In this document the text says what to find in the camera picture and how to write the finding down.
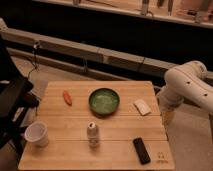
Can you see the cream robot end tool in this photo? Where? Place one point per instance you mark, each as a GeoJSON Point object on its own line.
{"type": "Point", "coordinates": [167, 115]}

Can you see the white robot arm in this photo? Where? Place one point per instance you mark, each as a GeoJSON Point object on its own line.
{"type": "Point", "coordinates": [184, 81]}

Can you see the white plastic bottle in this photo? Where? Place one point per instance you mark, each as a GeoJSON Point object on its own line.
{"type": "Point", "coordinates": [93, 134]}

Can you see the white sponge block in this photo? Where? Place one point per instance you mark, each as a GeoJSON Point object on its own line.
{"type": "Point", "coordinates": [142, 107]}

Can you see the black remote control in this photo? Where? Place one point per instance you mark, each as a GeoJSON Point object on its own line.
{"type": "Point", "coordinates": [141, 151]}

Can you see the green bowl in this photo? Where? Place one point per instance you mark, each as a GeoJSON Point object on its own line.
{"type": "Point", "coordinates": [104, 101]}

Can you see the orange carrot toy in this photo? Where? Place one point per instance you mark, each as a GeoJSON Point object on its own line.
{"type": "Point", "coordinates": [67, 98]}

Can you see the white paper cup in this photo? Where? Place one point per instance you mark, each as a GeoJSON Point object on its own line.
{"type": "Point", "coordinates": [36, 133]}

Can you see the black chair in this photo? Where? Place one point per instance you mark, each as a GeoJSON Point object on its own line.
{"type": "Point", "coordinates": [15, 100]}

